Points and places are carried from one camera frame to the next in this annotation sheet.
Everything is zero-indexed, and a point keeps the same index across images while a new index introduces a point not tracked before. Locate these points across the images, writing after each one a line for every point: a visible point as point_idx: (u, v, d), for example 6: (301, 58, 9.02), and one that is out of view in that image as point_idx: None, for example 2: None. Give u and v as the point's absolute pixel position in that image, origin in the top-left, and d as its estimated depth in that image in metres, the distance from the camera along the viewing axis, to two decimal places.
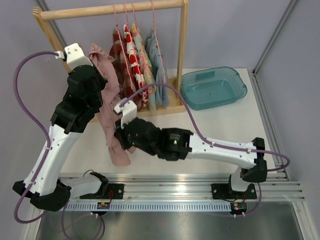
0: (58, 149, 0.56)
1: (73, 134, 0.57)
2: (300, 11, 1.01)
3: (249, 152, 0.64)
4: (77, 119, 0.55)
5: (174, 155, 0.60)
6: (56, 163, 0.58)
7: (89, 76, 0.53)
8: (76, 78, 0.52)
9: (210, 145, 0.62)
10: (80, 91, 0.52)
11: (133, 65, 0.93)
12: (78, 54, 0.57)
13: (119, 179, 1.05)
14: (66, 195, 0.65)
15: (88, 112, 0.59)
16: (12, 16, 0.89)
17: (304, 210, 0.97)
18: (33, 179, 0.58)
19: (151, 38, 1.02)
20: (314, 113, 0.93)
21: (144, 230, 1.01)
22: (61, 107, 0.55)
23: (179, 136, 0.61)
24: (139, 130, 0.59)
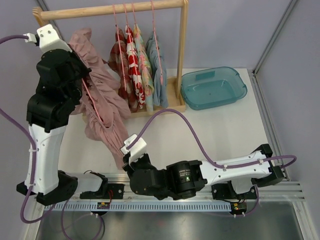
0: (46, 148, 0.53)
1: (57, 129, 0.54)
2: (300, 11, 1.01)
3: (261, 163, 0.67)
4: (55, 111, 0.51)
5: (188, 191, 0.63)
6: (49, 161, 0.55)
7: (62, 61, 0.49)
8: (48, 63, 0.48)
9: (223, 169, 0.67)
10: (54, 78, 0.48)
11: (131, 66, 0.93)
12: (52, 37, 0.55)
13: (119, 179, 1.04)
14: (73, 183, 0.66)
15: (67, 104, 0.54)
16: (12, 16, 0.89)
17: (304, 210, 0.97)
18: (31, 181, 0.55)
19: (152, 39, 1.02)
20: (314, 112, 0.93)
21: (145, 230, 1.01)
22: (35, 101, 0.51)
23: (188, 171, 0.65)
24: (146, 183, 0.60)
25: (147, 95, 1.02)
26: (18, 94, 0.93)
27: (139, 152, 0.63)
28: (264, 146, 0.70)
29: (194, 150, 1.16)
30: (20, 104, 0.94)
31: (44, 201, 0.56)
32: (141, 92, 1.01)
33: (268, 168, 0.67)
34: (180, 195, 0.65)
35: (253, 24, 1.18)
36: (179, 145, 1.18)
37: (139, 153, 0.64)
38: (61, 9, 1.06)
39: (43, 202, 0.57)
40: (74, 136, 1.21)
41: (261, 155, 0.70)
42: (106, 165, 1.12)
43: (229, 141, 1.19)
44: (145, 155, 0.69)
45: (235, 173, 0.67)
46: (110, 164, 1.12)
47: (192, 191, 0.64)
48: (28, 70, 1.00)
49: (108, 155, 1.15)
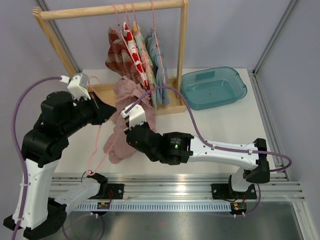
0: (38, 183, 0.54)
1: (50, 164, 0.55)
2: (300, 11, 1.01)
3: (250, 153, 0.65)
4: (49, 147, 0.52)
5: (174, 158, 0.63)
6: (40, 195, 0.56)
7: (65, 101, 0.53)
8: (51, 103, 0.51)
9: (211, 148, 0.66)
10: (53, 115, 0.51)
11: (135, 64, 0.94)
12: (73, 83, 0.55)
13: (117, 179, 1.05)
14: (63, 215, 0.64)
15: (63, 140, 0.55)
16: (12, 17, 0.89)
17: (304, 210, 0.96)
18: (20, 214, 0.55)
19: (151, 37, 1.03)
20: (314, 112, 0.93)
21: (145, 230, 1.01)
22: (31, 136, 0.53)
23: (179, 140, 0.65)
24: (138, 136, 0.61)
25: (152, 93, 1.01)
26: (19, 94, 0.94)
27: (138, 118, 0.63)
28: (259, 139, 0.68)
29: None
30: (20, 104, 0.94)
31: (31, 236, 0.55)
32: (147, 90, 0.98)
33: (255, 160, 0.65)
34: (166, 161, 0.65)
35: (253, 24, 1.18)
36: None
37: (139, 119, 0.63)
38: (60, 9, 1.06)
39: (30, 237, 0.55)
40: (74, 136, 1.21)
41: (253, 147, 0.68)
42: (106, 165, 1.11)
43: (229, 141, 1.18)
44: (146, 122, 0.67)
45: (221, 155, 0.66)
46: (110, 164, 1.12)
47: (178, 159, 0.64)
48: (28, 71, 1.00)
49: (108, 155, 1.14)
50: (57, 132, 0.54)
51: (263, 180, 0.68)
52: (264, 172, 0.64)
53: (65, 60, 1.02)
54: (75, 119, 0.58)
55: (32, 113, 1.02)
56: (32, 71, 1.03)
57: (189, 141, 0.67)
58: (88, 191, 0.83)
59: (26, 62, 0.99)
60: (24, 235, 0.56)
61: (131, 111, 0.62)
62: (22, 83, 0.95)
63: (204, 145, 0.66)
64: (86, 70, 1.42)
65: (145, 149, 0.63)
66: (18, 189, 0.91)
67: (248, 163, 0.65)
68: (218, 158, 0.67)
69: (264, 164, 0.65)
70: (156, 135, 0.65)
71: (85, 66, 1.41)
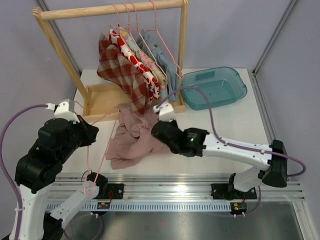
0: (32, 207, 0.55)
1: (43, 189, 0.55)
2: (301, 11, 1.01)
3: (262, 152, 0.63)
4: (43, 173, 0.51)
5: (189, 151, 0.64)
6: (35, 218, 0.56)
7: (62, 128, 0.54)
8: (49, 131, 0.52)
9: (224, 144, 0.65)
10: (50, 142, 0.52)
11: (138, 65, 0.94)
12: (62, 109, 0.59)
13: (118, 179, 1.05)
14: (58, 232, 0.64)
15: (56, 166, 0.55)
16: (12, 17, 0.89)
17: (304, 211, 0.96)
18: (15, 236, 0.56)
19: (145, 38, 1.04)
20: (314, 112, 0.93)
21: (145, 230, 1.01)
22: (25, 162, 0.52)
23: (196, 134, 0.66)
24: (159, 128, 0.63)
25: (163, 89, 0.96)
26: (19, 94, 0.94)
27: (166, 116, 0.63)
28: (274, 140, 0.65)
29: None
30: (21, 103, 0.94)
31: None
32: (156, 87, 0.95)
33: (268, 160, 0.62)
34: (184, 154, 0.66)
35: (254, 24, 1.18)
36: None
37: (166, 117, 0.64)
38: (60, 9, 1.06)
39: None
40: None
41: (268, 148, 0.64)
42: (106, 165, 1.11)
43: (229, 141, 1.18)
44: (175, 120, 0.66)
45: (233, 152, 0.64)
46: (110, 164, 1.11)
47: (193, 152, 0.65)
48: (28, 70, 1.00)
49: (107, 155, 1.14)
50: (52, 157, 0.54)
51: (281, 182, 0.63)
52: (279, 172, 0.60)
53: (65, 60, 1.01)
54: (67, 144, 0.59)
55: (32, 112, 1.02)
56: (32, 71, 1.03)
57: (205, 135, 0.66)
58: (86, 198, 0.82)
59: (26, 62, 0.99)
60: None
61: (163, 108, 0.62)
62: (22, 83, 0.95)
63: (218, 141, 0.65)
64: (85, 70, 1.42)
65: (164, 141, 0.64)
66: None
67: (260, 162, 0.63)
68: (230, 156, 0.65)
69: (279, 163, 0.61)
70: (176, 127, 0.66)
71: (85, 66, 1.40)
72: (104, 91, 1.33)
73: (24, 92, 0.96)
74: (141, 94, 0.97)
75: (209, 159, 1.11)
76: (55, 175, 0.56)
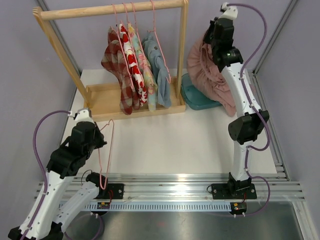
0: (55, 193, 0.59)
1: (68, 178, 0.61)
2: (301, 11, 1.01)
3: (250, 106, 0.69)
4: (72, 164, 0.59)
5: (218, 58, 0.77)
6: (52, 206, 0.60)
7: (90, 128, 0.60)
8: (79, 128, 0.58)
9: (239, 77, 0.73)
10: (80, 139, 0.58)
11: (132, 65, 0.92)
12: (84, 116, 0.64)
13: (119, 179, 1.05)
14: (59, 235, 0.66)
15: (82, 159, 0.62)
16: (13, 16, 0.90)
17: (304, 210, 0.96)
18: (29, 224, 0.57)
19: (148, 39, 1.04)
20: (314, 112, 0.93)
21: (145, 230, 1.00)
22: (58, 154, 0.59)
23: (235, 56, 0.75)
24: (224, 24, 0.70)
25: (150, 93, 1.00)
26: (19, 93, 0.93)
27: (227, 17, 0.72)
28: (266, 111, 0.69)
29: (195, 150, 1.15)
30: (20, 102, 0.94)
31: None
32: (144, 91, 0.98)
33: (246, 112, 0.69)
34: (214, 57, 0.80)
35: (253, 24, 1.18)
36: (179, 144, 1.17)
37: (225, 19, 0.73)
38: (61, 9, 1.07)
39: None
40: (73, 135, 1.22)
41: (257, 107, 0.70)
42: (106, 165, 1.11)
43: (229, 141, 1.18)
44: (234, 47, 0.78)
45: (237, 86, 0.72)
46: (110, 164, 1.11)
47: (220, 62, 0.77)
48: (29, 70, 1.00)
49: (108, 154, 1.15)
50: (81, 152, 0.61)
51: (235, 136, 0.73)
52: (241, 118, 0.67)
53: (65, 60, 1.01)
54: (93, 142, 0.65)
55: (32, 111, 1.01)
56: (32, 70, 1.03)
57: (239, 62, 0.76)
58: (86, 199, 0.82)
59: (27, 61, 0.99)
60: None
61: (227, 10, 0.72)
62: (22, 83, 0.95)
63: (238, 73, 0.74)
64: (85, 70, 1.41)
65: (216, 35, 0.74)
66: (18, 189, 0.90)
67: (241, 107, 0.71)
68: (233, 87, 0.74)
69: (248, 117, 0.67)
70: (228, 40, 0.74)
71: (85, 66, 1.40)
72: (104, 91, 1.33)
73: (24, 91, 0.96)
74: (127, 96, 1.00)
75: (210, 159, 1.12)
76: (80, 168, 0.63)
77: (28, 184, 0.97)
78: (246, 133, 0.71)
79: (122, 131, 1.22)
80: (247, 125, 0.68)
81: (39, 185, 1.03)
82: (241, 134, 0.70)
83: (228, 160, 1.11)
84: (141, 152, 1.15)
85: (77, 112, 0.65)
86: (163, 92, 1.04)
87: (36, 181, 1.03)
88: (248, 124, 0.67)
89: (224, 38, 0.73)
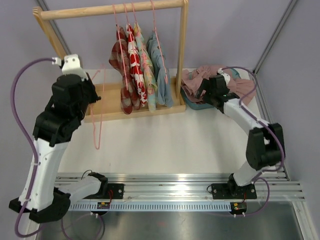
0: (47, 162, 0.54)
1: (60, 145, 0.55)
2: (301, 11, 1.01)
3: (257, 121, 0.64)
4: (61, 128, 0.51)
5: (217, 102, 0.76)
6: (48, 175, 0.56)
7: (76, 83, 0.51)
8: (61, 84, 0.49)
9: (239, 104, 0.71)
10: (66, 97, 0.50)
11: (135, 65, 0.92)
12: (75, 66, 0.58)
13: (118, 179, 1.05)
14: (66, 203, 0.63)
15: (73, 121, 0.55)
16: (13, 16, 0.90)
17: (304, 210, 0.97)
18: (27, 196, 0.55)
19: (152, 39, 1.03)
20: (314, 112, 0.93)
21: (144, 230, 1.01)
22: (43, 118, 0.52)
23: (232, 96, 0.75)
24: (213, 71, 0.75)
25: (149, 94, 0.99)
26: (19, 93, 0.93)
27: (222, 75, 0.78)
28: (277, 123, 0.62)
29: (195, 150, 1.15)
30: (20, 103, 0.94)
31: (38, 218, 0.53)
32: (143, 92, 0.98)
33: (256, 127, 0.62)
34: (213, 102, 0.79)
35: (253, 24, 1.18)
36: (179, 143, 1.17)
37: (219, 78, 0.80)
38: (60, 9, 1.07)
39: (37, 219, 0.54)
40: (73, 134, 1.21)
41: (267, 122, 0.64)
42: (106, 165, 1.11)
43: (228, 142, 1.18)
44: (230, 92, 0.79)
45: (240, 112, 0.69)
46: (110, 164, 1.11)
47: (219, 105, 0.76)
48: (29, 70, 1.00)
49: (107, 154, 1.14)
50: (70, 114, 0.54)
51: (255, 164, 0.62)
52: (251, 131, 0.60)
53: None
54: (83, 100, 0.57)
55: (31, 111, 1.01)
56: (32, 70, 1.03)
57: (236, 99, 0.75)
58: (90, 186, 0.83)
59: (27, 61, 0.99)
60: (30, 217, 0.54)
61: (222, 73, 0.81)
62: (22, 83, 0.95)
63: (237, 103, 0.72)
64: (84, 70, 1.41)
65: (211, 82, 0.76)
66: (18, 189, 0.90)
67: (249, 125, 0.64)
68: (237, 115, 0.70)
69: (258, 130, 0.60)
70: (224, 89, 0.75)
71: (85, 66, 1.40)
72: (104, 91, 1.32)
73: (24, 91, 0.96)
74: (124, 96, 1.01)
75: (211, 159, 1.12)
76: (73, 132, 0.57)
77: None
78: (267, 155, 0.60)
79: (122, 131, 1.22)
80: (262, 139, 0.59)
81: None
82: (260, 153, 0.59)
83: (228, 160, 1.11)
84: (141, 152, 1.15)
85: (64, 61, 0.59)
86: (163, 93, 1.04)
87: None
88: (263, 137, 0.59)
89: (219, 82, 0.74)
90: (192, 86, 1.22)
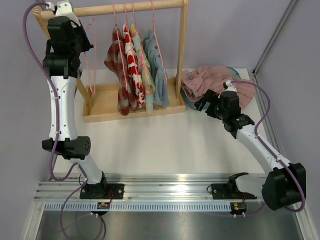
0: (67, 95, 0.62)
1: (72, 79, 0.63)
2: (301, 10, 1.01)
3: (277, 160, 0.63)
4: (69, 62, 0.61)
5: (229, 125, 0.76)
6: (70, 109, 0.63)
7: (66, 20, 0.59)
8: (55, 23, 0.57)
9: (255, 135, 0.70)
10: (63, 34, 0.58)
11: (133, 65, 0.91)
12: (68, 9, 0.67)
13: (119, 180, 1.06)
14: (88, 139, 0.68)
15: (76, 56, 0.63)
16: (13, 16, 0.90)
17: (304, 210, 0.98)
18: (57, 128, 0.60)
19: (149, 38, 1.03)
20: (314, 111, 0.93)
21: (145, 230, 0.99)
22: (49, 60, 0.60)
23: (245, 121, 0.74)
24: (227, 94, 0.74)
25: (147, 94, 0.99)
26: (19, 92, 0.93)
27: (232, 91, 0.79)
28: (298, 164, 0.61)
29: (195, 150, 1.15)
30: (20, 102, 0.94)
31: (73, 143, 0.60)
32: (141, 92, 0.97)
33: (275, 167, 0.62)
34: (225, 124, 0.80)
35: (254, 24, 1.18)
36: (179, 143, 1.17)
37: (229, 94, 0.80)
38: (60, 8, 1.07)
39: (73, 144, 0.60)
40: None
41: (285, 161, 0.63)
42: (105, 165, 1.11)
43: (229, 141, 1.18)
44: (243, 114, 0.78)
45: (256, 143, 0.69)
46: (110, 164, 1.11)
47: (231, 129, 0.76)
48: (28, 69, 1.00)
49: (107, 154, 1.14)
50: (71, 51, 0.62)
51: (273, 204, 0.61)
52: (272, 173, 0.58)
53: None
54: (77, 39, 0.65)
55: (31, 111, 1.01)
56: (32, 69, 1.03)
57: (250, 123, 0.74)
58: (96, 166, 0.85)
59: (27, 61, 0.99)
60: (66, 146, 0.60)
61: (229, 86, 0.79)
62: (22, 82, 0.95)
63: (252, 132, 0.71)
64: (83, 70, 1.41)
65: (224, 105, 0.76)
66: (19, 189, 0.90)
67: (267, 162, 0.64)
68: (253, 147, 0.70)
69: (279, 172, 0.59)
70: (236, 108, 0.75)
71: (85, 66, 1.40)
72: (104, 91, 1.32)
73: (23, 90, 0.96)
74: (122, 96, 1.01)
75: (211, 160, 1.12)
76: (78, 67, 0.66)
77: (29, 184, 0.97)
78: (287, 196, 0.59)
79: (122, 131, 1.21)
80: (282, 182, 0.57)
81: (39, 186, 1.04)
82: (280, 196, 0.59)
83: (227, 160, 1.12)
84: (140, 151, 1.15)
85: (57, 7, 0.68)
86: (160, 92, 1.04)
87: (36, 181, 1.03)
88: (284, 180, 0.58)
89: (232, 106, 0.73)
90: (192, 86, 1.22)
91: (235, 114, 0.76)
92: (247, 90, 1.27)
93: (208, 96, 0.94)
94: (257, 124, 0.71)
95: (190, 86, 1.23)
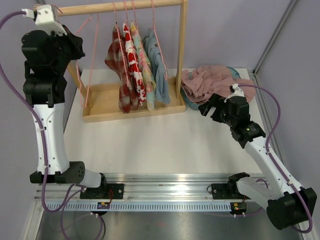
0: (53, 124, 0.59)
1: (58, 105, 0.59)
2: (300, 11, 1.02)
3: (288, 183, 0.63)
4: (54, 88, 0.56)
5: (238, 134, 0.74)
6: (58, 139, 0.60)
7: (44, 40, 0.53)
8: (30, 44, 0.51)
9: (266, 152, 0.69)
10: (41, 56, 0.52)
11: (134, 62, 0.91)
12: (49, 17, 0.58)
13: (118, 179, 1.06)
14: (82, 165, 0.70)
15: (60, 77, 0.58)
16: (14, 13, 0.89)
17: None
18: (46, 162, 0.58)
19: (149, 37, 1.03)
20: (314, 110, 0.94)
21: (144, 230, 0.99)
22: (30, 85, 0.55)
23: (255, 129, 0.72)
24: (238, 100, 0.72)
25: (148, 91, 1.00)
26: (19, 90, 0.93)
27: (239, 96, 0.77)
28: (310, 189, 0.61)
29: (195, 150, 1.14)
30: (21, 100, 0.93)
31: (64, 176, 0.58)
32: (142, 89, 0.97)
33: (286, 191, 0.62)
34: (232, 134, 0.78)
35: (254, 24, 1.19)
36: (179, 142, 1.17)
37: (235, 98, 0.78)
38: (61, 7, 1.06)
39: (63, 178, 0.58)
40: (71, 134, 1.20)
41: (296, 185, 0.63)
42: (105, 164, 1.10)
43: (228, 141, 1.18)
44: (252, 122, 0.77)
45: (266, 161, 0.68)
46: (110, 163, 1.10)
47: (240, 138, 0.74)
48: None
49: (108, 154, 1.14)
50: (54, 73, 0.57)
51: (276, 223, 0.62)
52: (282, 198, 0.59)
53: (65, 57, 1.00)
54: (60, 57, 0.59)
55: None
56: None
57: (260, 134, 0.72)
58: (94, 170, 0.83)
59: None
60: (56, 180, 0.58)
61: (236, 90, 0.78)
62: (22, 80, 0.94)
63: (263, 146, 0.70)
64: (86, 69, 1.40)
65: (232, 111, 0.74)
66: (19, 188, 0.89)
67: (278, 185, 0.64)
68: (263, 164, 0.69)
69: (290, 197, 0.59)
70: (245, 116, 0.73)
71: (85, 66, 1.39)
72: (104, 91, 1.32)
73: None
74: (124, 94, 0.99)
75: (211, 159, 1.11)
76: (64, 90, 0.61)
77: (29, 184, 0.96)
78: (293, 218, 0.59)
79: (122, 131, 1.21)
80: (291, 207, 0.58)
81: (39, 186, 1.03)
82: (287, 219, 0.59)
83: (227, 160, 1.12)
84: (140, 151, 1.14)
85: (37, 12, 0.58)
86: (161, 89, 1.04)
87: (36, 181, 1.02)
88: (293, 206, 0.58)
89: (241, 113, 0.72)
90: (192, 86, 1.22)
91: (244, 122, 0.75)
92: (247, 90, 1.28)
93: (213, 100, 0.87)
94: (270, 138, 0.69)
95: (190, 86, 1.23)
